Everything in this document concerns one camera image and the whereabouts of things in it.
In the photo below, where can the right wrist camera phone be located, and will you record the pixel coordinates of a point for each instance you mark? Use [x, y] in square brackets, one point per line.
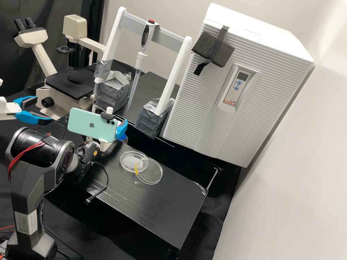
[86, 124]

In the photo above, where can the white incubator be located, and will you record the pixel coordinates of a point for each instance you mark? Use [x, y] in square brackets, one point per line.
[271, 48]

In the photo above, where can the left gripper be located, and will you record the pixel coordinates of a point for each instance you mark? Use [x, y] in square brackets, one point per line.
[10, 108]

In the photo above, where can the petri dish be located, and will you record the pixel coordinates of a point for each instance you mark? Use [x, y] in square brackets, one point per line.
[130, 159]

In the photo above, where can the grey taped block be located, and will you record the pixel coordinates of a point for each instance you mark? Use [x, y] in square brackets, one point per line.
[111, 92]
[147, 116]

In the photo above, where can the petri dish lid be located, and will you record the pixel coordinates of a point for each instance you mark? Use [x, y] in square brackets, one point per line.
[151, 173]

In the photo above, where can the incubator door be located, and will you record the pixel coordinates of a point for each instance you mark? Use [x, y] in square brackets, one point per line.
[206, 119]

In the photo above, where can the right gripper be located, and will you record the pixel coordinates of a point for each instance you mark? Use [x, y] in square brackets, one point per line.
[107, 145]

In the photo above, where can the pipette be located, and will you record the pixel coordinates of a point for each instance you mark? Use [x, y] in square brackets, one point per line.
[144, 40]

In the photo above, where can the white pipette stand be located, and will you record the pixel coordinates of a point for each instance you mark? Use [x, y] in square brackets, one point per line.
[173, 81]

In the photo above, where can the cream microscope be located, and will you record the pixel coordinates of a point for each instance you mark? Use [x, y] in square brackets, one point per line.
[61, 94]

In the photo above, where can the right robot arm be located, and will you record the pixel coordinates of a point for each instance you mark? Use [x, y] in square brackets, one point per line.
[27, 173]

